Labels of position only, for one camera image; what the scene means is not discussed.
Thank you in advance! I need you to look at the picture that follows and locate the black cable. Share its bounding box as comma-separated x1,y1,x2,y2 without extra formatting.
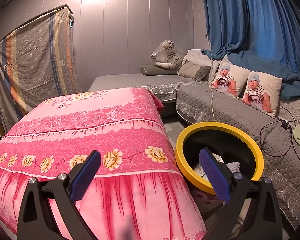
260,106,300,160

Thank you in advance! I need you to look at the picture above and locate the grey bolster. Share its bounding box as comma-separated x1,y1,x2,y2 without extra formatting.
140,64,178,76

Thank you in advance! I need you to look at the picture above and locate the white lace backrest cover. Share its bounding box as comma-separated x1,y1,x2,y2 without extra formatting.
182,49,227,67

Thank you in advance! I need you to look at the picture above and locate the white cable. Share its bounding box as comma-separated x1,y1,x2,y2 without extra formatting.
206,34,217,123

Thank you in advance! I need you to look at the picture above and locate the grey quilted sofa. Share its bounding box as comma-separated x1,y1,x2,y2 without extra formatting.
88,49,300,230

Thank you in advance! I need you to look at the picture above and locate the striped sheet over rack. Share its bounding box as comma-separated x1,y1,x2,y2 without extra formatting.
0,4,83,115

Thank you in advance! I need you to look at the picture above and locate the blue curtain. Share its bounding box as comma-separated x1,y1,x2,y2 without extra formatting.
200,0,300,100

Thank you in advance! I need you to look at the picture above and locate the white tiger plush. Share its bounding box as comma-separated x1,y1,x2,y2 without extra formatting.
150,39,188,70

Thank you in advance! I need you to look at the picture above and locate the yellow rimmed black bin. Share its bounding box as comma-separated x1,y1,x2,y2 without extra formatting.
175,122,265,215

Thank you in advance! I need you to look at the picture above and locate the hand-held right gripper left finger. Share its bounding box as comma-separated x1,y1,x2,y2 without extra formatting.
17,150,102,240

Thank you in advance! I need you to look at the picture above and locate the grey cushion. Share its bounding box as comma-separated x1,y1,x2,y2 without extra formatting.
177,59,211,82

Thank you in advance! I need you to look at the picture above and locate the baby print pillow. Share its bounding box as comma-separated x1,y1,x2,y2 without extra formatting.
209,57,250,99
241,70,283,118

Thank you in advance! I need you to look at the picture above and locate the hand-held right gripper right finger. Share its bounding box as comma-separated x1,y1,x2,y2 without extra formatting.
199,147,283,240

